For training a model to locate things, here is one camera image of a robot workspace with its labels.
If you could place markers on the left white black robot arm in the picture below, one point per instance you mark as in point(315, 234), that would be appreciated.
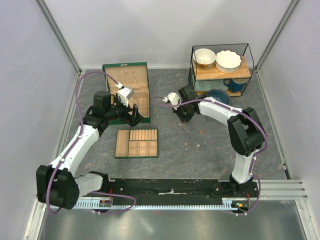
point(56, 184)

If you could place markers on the blue ceramic bowl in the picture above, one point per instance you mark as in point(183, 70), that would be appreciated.
point(219, 95)

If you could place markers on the green open jewelry box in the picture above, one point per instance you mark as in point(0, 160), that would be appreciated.
point(135, 76)

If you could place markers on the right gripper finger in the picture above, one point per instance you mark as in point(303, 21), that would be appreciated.
point(181, 120)
point(187, 120)

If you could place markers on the blue mug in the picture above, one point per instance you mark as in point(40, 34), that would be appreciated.
point(234, 85)

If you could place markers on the green jewelry tray insert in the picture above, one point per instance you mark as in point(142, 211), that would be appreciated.
point(137, 143)

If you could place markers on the white scalloped dish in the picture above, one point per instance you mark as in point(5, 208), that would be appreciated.
point(227, 61)

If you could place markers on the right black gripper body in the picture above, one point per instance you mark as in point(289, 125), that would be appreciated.
point(184, 108)

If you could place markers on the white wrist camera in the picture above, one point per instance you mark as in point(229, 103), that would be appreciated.
point(173, 99)
point(124, 93)

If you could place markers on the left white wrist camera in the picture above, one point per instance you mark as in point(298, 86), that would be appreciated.
point(124, 93)

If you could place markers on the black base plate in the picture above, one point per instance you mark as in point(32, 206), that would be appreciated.
point(129, 191)

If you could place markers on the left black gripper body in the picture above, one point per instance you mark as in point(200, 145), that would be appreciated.
point(123, 111)

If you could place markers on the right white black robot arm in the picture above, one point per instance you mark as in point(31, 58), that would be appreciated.
point(247, 135)

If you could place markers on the white ceramic bowl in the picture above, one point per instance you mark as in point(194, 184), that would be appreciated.
point(204, 58)

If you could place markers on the black wire shelf rack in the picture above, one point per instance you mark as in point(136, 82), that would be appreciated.
point(204, 80)

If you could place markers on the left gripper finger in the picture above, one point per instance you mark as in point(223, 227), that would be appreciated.
point(137, 117)
point(131, 121)

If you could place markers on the light blue cable duct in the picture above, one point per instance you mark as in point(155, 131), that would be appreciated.
point(91, 203)

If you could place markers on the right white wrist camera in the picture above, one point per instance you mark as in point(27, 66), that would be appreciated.
point(173, 99)

